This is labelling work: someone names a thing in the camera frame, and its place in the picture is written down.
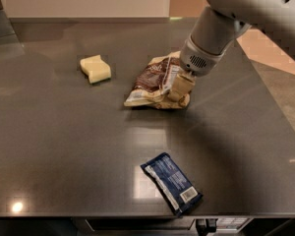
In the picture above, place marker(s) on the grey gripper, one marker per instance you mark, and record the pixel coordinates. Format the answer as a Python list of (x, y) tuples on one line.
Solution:
[(200, 60)]

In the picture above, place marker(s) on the blue rxbar wrapper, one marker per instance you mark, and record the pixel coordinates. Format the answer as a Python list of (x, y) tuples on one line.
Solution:
[(172, 182)]

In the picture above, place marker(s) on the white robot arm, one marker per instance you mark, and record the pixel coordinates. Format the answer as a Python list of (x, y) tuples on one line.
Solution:
[(222, 21)]

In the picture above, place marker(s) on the yellow sponge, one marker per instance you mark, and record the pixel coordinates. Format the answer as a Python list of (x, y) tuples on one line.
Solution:
[(96, 69)]

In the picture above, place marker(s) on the brown chip bag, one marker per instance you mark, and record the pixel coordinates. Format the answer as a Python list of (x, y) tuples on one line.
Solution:
[(153, 84)]

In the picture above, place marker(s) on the black under-table bracket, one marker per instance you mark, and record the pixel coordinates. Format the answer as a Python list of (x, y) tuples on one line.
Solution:
[(205, 226)]

